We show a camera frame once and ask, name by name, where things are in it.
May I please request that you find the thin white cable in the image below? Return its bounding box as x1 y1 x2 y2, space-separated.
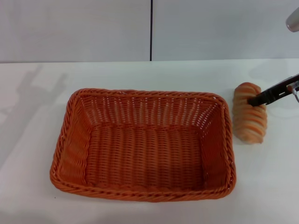
291 86 299 103

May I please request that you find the orange woven plastic basket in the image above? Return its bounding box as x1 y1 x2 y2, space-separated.
49 88 236 203

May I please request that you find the striped orange bread roll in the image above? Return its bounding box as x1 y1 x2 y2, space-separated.
233 82 268 144

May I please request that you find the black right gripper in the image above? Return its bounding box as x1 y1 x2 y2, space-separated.
248 74 299 107

